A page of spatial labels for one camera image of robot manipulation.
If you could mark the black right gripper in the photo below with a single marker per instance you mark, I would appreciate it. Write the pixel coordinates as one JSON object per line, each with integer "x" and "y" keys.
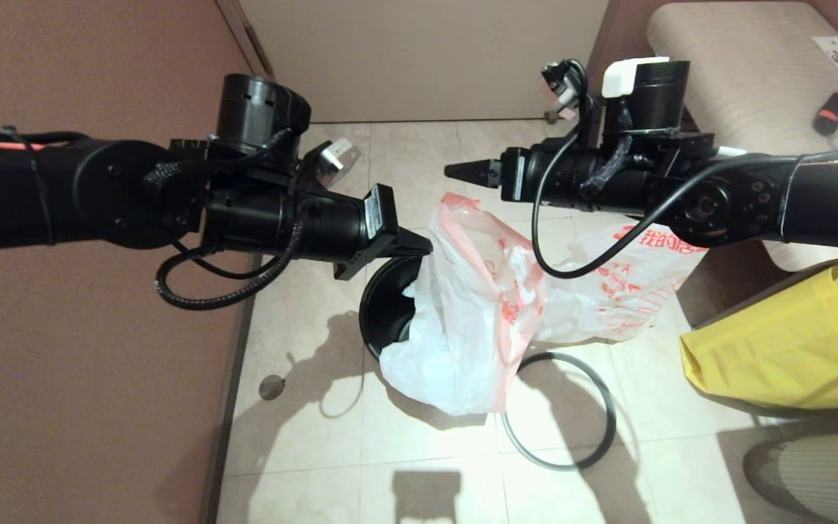
{"x": 557, "y": 178}

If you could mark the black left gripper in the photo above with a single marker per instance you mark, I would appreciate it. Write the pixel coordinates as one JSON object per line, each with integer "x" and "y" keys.
{"x": 302, "y": 218}

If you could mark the white and red plastic bag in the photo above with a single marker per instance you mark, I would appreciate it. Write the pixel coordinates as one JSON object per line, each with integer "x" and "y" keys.
{"x": 455, "y": 349}

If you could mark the spare white red plastic bag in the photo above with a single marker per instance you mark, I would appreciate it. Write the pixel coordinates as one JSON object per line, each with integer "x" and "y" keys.
{"x": 608, "y": 306}

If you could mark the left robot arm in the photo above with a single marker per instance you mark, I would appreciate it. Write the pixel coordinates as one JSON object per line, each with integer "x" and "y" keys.
{"x": 26, "y": 193}

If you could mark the black round trash bin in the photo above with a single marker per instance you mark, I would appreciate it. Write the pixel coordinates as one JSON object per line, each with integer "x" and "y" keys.
{"x": 386, "y": 306}

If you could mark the yellow fabric bag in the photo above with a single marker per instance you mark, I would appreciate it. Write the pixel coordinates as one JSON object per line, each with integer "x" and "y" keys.
{"x": 775, "y": 349}

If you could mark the pale door panel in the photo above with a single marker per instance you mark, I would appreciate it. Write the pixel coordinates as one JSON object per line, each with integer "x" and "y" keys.
{"x": 426, "y": 58}

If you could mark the round grey floor disc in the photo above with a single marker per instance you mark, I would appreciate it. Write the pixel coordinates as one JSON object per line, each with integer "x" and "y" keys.
{"x": 271, "y": 387}

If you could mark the light wood bench metal legs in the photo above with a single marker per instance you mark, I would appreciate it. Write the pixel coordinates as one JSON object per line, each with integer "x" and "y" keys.
{"x": 753, "y": 73}

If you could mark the black and red marker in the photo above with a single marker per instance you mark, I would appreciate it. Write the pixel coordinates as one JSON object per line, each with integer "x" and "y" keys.
{"x": 830, "y": 113}

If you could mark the grey ribbed round stool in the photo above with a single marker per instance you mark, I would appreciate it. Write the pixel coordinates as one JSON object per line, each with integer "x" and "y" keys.
{"x": 826, "y": 480}

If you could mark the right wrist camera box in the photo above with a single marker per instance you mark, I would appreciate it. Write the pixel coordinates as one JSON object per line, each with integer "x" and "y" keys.
{"x": 563, "y": 84}

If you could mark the brown door frame post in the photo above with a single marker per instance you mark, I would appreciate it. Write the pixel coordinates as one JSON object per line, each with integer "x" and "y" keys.
{"x": 601, "y": 36}
{"x": 244, "y": 36}

